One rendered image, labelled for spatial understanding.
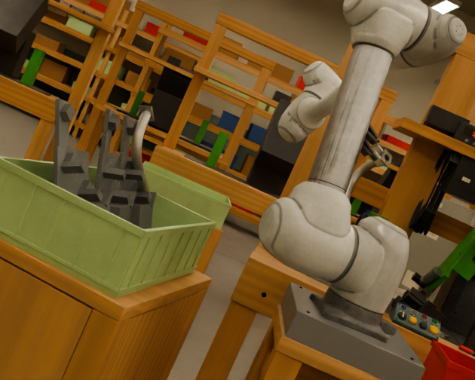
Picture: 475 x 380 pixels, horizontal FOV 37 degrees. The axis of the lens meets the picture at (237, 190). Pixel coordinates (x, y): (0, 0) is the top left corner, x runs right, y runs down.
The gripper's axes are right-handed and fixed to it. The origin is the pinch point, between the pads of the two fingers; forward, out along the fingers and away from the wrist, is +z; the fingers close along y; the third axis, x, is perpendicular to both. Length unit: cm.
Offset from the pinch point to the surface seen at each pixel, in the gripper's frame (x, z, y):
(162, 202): 32, -45, -59
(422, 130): -6.8, 8.9, 21.4
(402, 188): 10.2, 26.6, 13.1
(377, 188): 22.5, 25.2, 15.8
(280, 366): -19, -18, -103
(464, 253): -19.2, 34.7, -20.1
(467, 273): -18, 41, -23
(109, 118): 11, -79, -67
